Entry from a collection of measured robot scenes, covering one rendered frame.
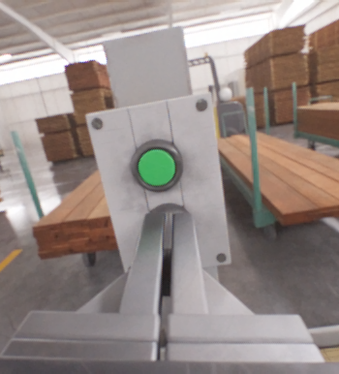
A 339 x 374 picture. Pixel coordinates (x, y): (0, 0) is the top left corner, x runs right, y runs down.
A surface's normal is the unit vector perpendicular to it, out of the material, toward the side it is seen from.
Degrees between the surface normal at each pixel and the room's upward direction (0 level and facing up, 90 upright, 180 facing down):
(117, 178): 90
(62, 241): 90
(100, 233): 90
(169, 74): 90
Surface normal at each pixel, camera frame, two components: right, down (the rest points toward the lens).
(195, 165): -0.02, 0.29
